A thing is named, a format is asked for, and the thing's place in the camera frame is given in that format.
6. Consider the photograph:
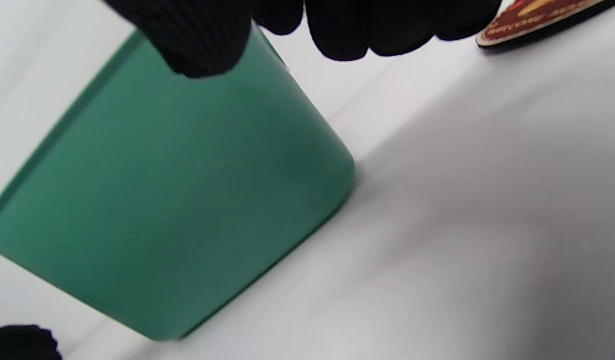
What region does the green plastic bin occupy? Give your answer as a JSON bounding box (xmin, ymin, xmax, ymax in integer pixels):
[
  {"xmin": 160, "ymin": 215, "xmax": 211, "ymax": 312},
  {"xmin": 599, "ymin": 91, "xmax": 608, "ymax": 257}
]
[{"xmin": 0, "ymin": 22, "xmax": 357, "ymax": 342}]

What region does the person's left hand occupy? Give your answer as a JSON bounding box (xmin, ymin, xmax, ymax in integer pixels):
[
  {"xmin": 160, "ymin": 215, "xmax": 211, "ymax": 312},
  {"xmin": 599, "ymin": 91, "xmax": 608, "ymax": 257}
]
[{"xmin": 0, "ymin": 325, "xmax": 63, "ymax": 360}]

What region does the brown cat coaster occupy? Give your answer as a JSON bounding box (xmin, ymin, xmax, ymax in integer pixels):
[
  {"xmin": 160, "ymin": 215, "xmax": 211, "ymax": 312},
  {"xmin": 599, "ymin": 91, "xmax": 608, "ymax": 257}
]
[{"xmin": 476, "ymin": 0, "xmax": 615, "ymax": 48}]

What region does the person's right hand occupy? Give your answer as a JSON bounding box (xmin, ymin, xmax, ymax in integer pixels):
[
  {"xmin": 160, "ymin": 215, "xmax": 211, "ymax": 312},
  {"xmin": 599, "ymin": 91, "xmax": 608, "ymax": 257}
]
[{"xmin": 105, "ymin": 0, "xmax": 503, "ymax": 78}]

